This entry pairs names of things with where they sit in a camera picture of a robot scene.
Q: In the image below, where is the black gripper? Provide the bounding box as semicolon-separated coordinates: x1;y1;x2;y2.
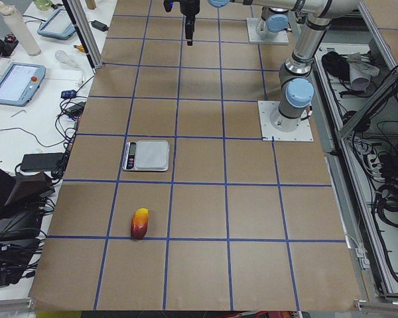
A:
163;0;200;46

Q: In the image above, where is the red yellow mango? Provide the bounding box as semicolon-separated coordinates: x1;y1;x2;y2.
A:
131;207;149;240

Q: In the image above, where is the black power adapter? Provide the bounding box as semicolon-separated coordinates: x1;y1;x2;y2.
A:
90;20;109;32

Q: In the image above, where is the far teach pendant tablet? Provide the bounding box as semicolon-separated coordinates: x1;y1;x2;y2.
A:
37;8;76;40

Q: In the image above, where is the teach pendant tablet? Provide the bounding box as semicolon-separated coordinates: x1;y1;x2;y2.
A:
37;8;76;40
0;62;46;107

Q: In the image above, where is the white light bulb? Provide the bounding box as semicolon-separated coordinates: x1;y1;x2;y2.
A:
54;50;80;68

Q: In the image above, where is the silver digital kitchen scale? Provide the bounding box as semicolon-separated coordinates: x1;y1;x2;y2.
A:
122;140;170;172

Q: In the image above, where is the small blue device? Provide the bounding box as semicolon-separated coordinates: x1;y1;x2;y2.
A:
60;89;77;100

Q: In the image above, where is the white cardboard tube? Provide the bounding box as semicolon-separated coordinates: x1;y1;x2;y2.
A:
0;1;41;56

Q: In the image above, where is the near teach pendant tablet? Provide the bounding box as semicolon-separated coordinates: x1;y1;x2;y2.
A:
0;62;46;107

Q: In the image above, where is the black power brick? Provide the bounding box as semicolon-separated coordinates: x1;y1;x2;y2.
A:
20;152;64;172

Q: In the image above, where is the aluminium frame post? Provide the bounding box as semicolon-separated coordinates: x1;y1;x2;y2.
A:
62;0;103;70

